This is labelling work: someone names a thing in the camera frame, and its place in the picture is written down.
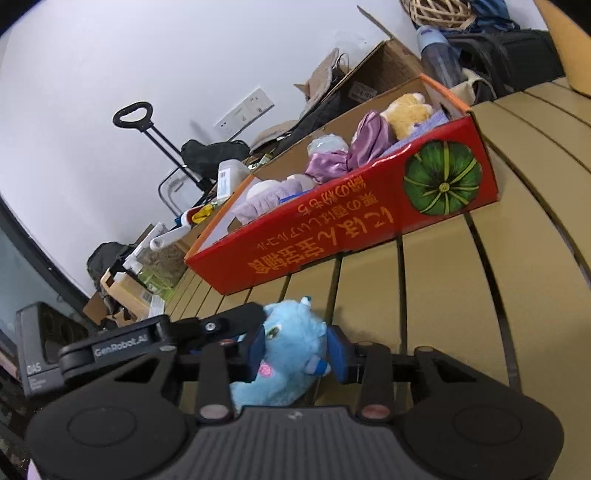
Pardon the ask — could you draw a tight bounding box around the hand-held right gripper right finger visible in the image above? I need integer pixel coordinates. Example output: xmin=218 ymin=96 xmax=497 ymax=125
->
xmin=327 ymin=324 xmax=527 ymax=423

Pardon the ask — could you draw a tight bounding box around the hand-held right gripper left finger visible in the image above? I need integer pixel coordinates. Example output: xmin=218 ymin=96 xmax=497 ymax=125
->
xmin=134 ymin=324 xmax=269 ymax=424

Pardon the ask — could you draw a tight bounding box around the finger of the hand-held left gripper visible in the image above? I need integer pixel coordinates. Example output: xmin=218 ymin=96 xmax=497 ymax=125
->
xmin=161 ymin=301 xmax=269 ymax=354

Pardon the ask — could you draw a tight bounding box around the blue plush toy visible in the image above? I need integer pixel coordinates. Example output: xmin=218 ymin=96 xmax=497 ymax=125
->
xmin=229 ymin=296 xmax=331 ymax=408

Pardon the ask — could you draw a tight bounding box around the red cardboard box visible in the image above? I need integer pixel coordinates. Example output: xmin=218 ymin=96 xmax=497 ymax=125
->
xmin=184 ymin=74 xmax=501 ymax=296

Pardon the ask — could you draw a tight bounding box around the purple fluffy headband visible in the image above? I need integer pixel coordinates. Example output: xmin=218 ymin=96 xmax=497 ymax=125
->
xmin=231 ymin=179 xmax=317 ymax=225

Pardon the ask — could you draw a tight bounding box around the pink satin scrunchie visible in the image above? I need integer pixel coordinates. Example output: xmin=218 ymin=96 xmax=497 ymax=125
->
xmin=305 ymin=148 xmax=352 ymax=184

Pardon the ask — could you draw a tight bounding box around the purple satin scrunchie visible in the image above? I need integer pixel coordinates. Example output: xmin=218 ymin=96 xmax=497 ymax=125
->
xmin=348 ymin=111 xmax=398 ymax=167

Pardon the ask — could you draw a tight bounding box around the purple cloth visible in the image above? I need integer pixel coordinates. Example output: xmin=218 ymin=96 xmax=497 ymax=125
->
xmin=381 ymin=111 xmax=451 ymax=156

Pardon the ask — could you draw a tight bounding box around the large cardboard box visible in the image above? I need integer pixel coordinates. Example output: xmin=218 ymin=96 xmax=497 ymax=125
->
xmin=83 ymin=295 xmax=139 ymax=331

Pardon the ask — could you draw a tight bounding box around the tan carton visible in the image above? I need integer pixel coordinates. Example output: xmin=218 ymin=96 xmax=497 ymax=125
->
xmin=100 ymin=268 xmax=153 ymax=319

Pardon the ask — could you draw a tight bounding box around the black bag on box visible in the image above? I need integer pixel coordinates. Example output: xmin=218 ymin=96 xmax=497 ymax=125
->
xmin=87 ymin=241 xmax=139 ymax=282

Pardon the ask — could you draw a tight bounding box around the clear container white lid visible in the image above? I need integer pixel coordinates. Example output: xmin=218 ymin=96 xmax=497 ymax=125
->
xmin=134 ymin=222 xmax=190 ymax=289

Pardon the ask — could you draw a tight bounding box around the white tube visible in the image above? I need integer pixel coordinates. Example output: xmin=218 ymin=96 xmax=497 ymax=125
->
xmin=150 ymin=228 xmax=193 ymax=250

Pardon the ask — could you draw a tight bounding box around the white labelled bottle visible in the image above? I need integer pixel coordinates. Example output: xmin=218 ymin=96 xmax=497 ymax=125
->
xmin=217 ymin=159 xmax=253 ymax=202

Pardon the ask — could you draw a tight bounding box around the black backpack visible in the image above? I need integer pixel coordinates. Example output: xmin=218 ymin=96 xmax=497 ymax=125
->
xmin=180 ymin=140 xmax=250 ymax=172

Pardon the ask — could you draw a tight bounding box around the dark flat bag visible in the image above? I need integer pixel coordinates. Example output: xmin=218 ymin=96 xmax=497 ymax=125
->
xmin=277 ymin=90 xmax=365 ymax=144

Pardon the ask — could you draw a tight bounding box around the yellow plush toy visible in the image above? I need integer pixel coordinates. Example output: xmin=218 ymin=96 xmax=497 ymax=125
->
xmin=379 ymin=92 xmax=435 ymax=140

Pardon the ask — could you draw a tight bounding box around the beige bag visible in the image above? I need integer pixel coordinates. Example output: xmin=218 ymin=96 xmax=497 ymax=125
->
xmin=294 ymin=47 xmax=352 ymax=105

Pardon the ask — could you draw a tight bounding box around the open cardboard box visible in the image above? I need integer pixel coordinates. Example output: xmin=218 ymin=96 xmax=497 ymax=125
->
xmin=318 ymin=4 xmax=426 ymax=107

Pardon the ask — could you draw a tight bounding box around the cream cloth bag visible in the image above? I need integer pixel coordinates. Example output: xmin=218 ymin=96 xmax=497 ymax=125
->
xmin=450 ymin=69 xmax=498 ymax=107

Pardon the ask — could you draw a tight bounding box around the blue water bottle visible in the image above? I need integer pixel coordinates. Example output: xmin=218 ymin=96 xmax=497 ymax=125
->
xmin=416 ymin=24 xmax=465 ymax=89

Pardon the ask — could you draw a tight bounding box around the wicker ball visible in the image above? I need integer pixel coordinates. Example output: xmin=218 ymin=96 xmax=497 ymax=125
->
xmin=399 ymin=0 xmax=476 ymax=29

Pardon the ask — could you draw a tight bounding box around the blue bag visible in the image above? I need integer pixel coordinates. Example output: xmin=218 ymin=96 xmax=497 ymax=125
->
xmin=466 ymin=0 xmax=523 ymax=34

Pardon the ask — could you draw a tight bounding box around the white wall socket strip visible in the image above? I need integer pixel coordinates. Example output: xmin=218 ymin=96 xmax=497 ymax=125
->
xmin=213 ymin=86 xmax=275 ymax=137

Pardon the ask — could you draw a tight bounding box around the black trolley handle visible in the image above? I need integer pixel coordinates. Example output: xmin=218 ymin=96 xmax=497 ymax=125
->
xmin=113 ymin=102 xmax=218 ymax=195

